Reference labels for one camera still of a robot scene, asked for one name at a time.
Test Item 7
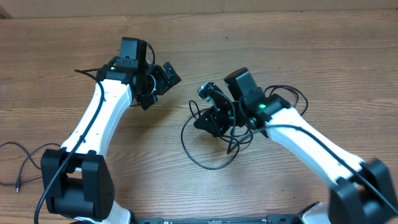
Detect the short black audio cable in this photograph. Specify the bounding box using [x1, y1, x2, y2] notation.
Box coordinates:
[0, 141, 62, 194]

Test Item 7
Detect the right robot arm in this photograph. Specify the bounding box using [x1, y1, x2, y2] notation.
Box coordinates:
[194, 67, 397, 223]

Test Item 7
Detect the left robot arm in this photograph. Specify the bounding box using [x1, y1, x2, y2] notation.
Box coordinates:
[34, 37, 181, 224]

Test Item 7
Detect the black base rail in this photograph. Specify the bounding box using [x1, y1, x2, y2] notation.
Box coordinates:
[131, 202, 320, 224]

